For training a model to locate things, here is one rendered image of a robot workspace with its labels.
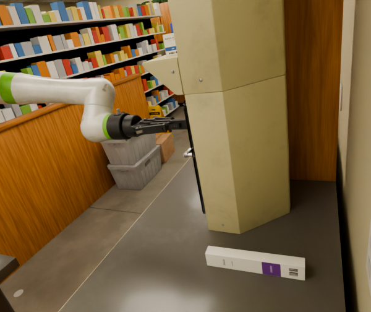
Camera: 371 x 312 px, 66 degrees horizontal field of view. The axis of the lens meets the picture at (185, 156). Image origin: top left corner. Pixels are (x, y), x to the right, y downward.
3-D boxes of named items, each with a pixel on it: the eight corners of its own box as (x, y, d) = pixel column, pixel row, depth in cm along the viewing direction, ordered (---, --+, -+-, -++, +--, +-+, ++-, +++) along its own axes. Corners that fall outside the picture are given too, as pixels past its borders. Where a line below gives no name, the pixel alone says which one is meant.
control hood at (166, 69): (218, 72, 105) (214, 43, 101) (183, 95, 78) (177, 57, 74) (190, 75, 109) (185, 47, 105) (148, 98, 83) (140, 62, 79)
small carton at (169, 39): (186, 51, 88) (183, 30, 85) (182, 53, 83) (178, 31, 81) (171, 54, 89) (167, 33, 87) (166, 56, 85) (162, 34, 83)
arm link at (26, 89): (28, 108, 112) (8, 99, 101) (31, 80, 113) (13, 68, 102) (117, 113, 109) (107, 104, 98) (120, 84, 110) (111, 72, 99)
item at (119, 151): (161, 144, 356) (155, 119, 343) (135, 166, 307) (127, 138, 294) (133, 144, 374) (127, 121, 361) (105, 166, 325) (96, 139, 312)
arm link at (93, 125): (93, 144, 110) (72, 139, 100) (97, 113, 111) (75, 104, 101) (123, 144, 104) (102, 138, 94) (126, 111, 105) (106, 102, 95)
